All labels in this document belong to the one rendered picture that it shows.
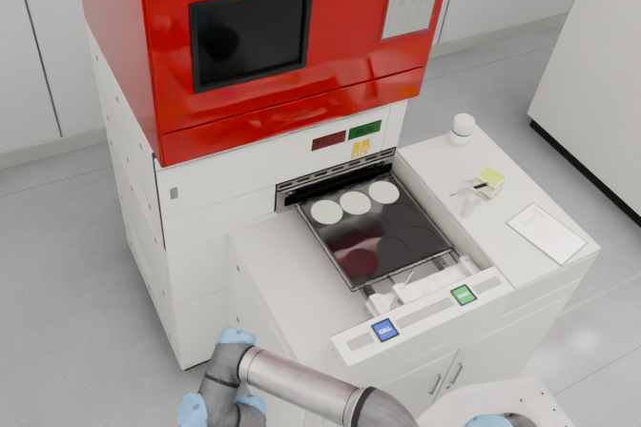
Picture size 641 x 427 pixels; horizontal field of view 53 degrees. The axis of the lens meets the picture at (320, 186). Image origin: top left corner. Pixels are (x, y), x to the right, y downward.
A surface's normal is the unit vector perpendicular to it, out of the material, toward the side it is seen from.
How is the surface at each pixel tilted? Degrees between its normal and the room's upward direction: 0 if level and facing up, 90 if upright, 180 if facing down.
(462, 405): 0
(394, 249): 0
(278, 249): 0
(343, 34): 90
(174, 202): 90
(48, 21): 90
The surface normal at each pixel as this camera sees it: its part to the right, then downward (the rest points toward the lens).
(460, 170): 0.09, -0.69
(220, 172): 0.48, 0.66
